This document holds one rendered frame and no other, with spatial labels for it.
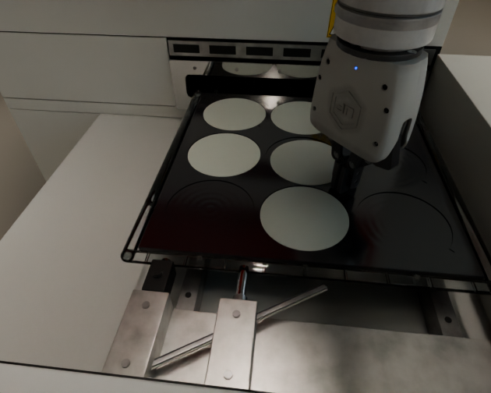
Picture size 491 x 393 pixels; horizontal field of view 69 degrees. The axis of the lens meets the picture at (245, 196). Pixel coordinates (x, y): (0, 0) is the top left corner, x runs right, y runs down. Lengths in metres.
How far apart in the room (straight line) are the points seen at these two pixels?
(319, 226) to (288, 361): 0.14
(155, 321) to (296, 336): 0.13
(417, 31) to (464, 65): 0.34
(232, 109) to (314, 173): 0.20
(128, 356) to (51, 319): 0.17
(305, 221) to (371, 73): 0.17
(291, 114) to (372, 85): 0.26
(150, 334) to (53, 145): 0.65
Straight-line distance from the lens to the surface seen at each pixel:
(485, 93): 0.59
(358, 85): 0.35
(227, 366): 0.30
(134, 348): 0.32
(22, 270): 0.53
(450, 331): 0.43
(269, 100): 0.62
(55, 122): 0.87
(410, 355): 0.36
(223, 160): 0.48
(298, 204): 0.42
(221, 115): 0.58
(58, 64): 0.78
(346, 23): 0.33
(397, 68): 0.33
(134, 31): 0.69
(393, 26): 0.32
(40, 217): 0.59
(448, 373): 0.37
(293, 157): 0.49
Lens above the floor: 1.19
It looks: 43 degrees down
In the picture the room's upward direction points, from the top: straight up
